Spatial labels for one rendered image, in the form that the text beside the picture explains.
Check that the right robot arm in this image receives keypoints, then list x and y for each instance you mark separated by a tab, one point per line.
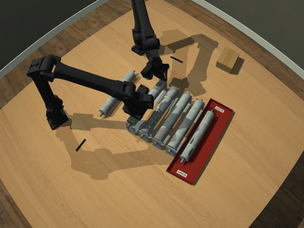
56	116

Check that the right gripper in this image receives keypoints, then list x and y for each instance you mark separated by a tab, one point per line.
135	113

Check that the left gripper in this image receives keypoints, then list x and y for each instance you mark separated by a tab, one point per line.
160	74

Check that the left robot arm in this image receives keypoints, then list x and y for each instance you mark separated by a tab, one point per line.
145	39

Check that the red rectangular tray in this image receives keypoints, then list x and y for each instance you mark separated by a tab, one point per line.
189	170

